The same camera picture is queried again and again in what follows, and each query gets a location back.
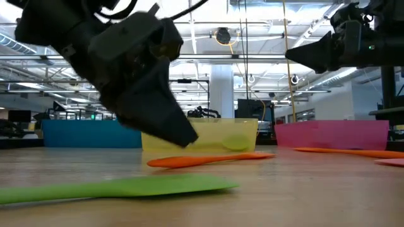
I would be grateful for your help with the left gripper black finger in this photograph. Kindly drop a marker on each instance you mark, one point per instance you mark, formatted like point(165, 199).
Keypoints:
point(154, 116)

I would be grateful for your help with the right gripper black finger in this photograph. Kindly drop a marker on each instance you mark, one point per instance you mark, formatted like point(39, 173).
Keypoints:
point(318, 55)

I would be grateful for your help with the orange silicone spoon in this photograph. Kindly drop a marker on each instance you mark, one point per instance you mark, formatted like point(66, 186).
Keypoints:
point(189, 160)

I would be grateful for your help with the yellow translucent plastic bin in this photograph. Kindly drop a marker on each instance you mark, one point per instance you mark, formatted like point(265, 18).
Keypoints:
point(214, 129)

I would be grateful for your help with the blue plastic bin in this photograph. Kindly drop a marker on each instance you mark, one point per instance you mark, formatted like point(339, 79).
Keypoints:
point(79, 134)

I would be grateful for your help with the green silicone spatula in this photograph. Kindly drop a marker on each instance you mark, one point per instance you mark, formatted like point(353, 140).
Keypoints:
point(142, 186)

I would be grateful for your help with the pink plastic bin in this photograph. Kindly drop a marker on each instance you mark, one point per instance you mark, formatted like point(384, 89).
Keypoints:
point(331, 135)

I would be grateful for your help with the orange silicone spatula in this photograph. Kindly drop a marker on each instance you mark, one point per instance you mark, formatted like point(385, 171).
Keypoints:
point(363, 153)

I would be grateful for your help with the pink silicone spatula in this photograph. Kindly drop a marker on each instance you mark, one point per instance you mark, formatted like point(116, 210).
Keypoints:
point(393, 162)

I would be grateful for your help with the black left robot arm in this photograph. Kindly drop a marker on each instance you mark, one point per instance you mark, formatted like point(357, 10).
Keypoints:
point(47, 25)

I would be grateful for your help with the black background robot arm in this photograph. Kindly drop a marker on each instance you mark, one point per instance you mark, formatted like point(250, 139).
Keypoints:
point(205, 112)

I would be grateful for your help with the black monitor stand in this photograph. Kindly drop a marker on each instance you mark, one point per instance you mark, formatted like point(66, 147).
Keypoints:
point(389, 91)

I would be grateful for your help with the white structural column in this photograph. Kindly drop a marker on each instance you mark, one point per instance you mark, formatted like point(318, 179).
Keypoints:
point(222, 91)

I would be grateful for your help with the grey desk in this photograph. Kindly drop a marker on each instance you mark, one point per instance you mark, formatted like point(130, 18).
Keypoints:
point(391, 111)

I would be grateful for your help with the black background monitor box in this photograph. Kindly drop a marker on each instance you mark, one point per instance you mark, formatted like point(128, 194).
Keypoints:
point(252, 110)

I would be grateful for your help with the dark background monitor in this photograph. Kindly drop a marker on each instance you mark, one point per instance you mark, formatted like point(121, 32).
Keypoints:
point(19, 116)

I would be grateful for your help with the black background equipment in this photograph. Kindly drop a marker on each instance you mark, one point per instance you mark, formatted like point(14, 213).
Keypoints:
point(9, 129)

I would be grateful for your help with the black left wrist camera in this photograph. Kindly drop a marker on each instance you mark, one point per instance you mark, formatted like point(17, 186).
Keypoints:
point(126, 34)

